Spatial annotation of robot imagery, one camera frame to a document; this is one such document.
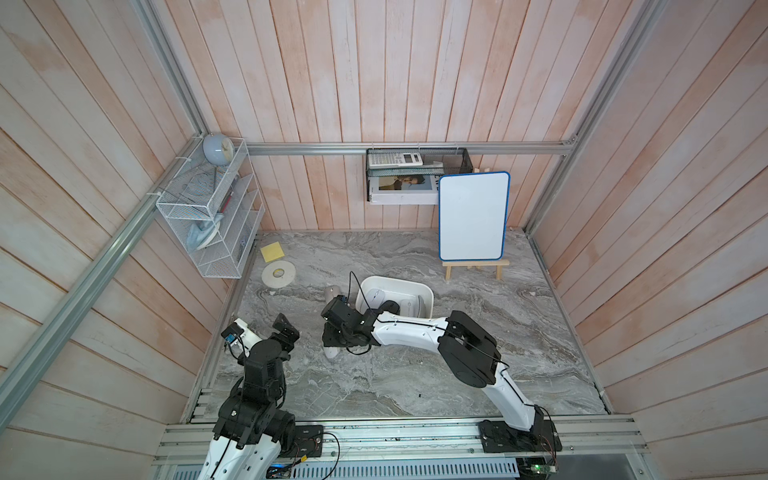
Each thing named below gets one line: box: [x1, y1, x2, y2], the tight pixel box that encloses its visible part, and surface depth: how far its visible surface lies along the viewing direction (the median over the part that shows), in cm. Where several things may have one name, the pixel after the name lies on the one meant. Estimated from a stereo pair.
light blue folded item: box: [186, 213, 224, 253], surface depth 83 cm
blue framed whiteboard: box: [438, 171, 511, 262], surface depth 94 cm
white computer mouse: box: [366, 287, 385, 309], surface depth 100 cm
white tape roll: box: [262, 260, 296, 289], surface depth 109 cm
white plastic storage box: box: [355, 276, 435, 318], surface depth 100 cm
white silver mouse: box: [324, 346, 341, 359], surface depth 87 cm
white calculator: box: [368, 152, 424, 167], surface depth 92 cm
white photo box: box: [367, 175, 439, 205], surface depth 95 cm
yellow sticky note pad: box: [260, 241, 285, 263], surface depth 117 cm
